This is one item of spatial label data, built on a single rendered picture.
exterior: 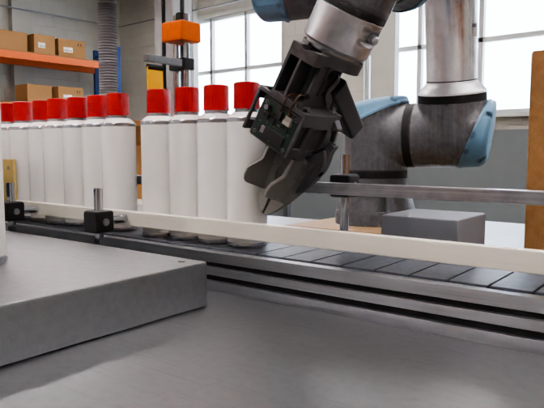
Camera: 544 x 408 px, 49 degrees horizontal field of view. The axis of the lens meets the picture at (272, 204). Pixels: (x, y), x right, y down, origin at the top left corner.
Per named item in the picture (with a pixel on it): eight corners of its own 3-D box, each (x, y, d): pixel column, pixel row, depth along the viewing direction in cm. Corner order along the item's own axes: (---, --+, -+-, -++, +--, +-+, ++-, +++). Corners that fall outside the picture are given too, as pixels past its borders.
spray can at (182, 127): (162, 237, 82) (159, 87, 81) (190, 234, 86) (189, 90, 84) (186, 241, 79) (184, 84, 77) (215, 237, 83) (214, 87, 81)
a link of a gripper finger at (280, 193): (239, 216, 70) (270, 147, 66) (270, 212, 75) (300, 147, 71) (257, 231, 68) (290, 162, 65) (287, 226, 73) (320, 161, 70)
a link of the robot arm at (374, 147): (354, 169, 120) (354, 101, 119) (422, 169, 114) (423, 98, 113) (334, 171, 109) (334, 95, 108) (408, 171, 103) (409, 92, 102)
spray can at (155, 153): (134, 235, 85) (131, 89, 83) (159, 231, 89) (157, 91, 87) (162, 238, 82) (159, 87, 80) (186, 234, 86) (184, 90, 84)
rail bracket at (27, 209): (-1, 257, 95) (-4, 182, 94) (36, 252, 100) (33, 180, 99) (10, 260, 93) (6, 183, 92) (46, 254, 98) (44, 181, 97)
